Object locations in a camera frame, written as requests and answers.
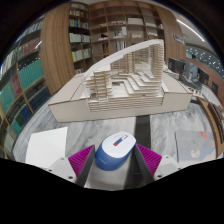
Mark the wooden shelf unit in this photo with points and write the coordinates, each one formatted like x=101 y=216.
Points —
x=113 y=26

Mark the beige architectural model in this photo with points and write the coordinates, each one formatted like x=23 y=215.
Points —
x=123 y=90

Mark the dark bookshelf with books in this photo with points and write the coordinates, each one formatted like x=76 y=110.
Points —
x=23 y=86

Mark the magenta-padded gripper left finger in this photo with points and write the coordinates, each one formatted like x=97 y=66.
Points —
x=61 y=168

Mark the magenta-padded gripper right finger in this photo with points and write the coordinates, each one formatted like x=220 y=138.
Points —
x=165 y=165

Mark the dark grey architectural model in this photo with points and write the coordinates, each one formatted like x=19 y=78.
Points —
x=186 y=71

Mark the long ceiling light strip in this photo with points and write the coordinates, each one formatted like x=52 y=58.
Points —
x=190 y=29

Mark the light blue printed mouse pad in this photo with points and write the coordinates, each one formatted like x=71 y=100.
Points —
x=193 y=146

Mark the white paper sheet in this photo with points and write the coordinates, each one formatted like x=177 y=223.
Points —
x=45 y=146

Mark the blue and white computer mouse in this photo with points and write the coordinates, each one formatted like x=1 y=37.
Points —
x=113 y=150

